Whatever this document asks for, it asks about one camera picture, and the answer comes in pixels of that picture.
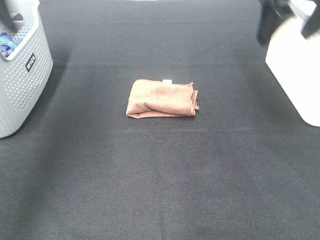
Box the white plastic basket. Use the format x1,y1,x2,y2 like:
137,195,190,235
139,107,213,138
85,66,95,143
265,0,320,127

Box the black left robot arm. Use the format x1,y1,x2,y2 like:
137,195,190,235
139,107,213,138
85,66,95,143
0,0,18,34

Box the brown microfiber towel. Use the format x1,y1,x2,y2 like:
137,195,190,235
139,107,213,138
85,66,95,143
125,79,199,119

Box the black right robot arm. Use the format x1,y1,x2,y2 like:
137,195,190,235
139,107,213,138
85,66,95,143
256,0,320,47

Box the blue cloth in basket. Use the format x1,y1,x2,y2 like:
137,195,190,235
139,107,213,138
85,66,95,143
0,32,22,58

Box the grey perforated laundry basket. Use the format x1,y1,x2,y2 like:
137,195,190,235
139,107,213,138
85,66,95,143
0,0,53,138

